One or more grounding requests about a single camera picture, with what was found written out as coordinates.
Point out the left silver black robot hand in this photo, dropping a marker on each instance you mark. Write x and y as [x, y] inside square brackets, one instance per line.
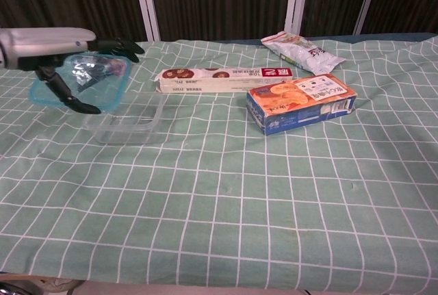
[44, 47]

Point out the teal plastic box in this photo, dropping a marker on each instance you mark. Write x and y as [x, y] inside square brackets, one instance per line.
[106, 84]

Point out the long cookie box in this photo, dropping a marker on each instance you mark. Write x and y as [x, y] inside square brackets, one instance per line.
[222, 83]

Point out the orange blue biscuit box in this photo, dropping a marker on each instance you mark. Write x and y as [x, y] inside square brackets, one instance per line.
[297, 103]

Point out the dark silver snack packet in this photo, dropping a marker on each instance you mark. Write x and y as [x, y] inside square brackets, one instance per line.
[85, 79]

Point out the red snack packet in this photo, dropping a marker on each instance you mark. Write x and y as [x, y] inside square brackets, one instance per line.
[118, 68]

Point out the clear plastic food container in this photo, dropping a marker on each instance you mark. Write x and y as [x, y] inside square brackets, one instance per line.
[137, 135]

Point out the green white checkered tablecloth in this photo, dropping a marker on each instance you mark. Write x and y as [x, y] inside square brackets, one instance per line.
[219, 199]

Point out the white green snack bag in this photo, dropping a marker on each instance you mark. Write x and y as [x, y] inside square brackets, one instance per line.
[308, 52]

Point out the white partition frame post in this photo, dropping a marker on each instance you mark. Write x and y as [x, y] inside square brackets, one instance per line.
[147, 4]
[367, 0]
[296, 0]

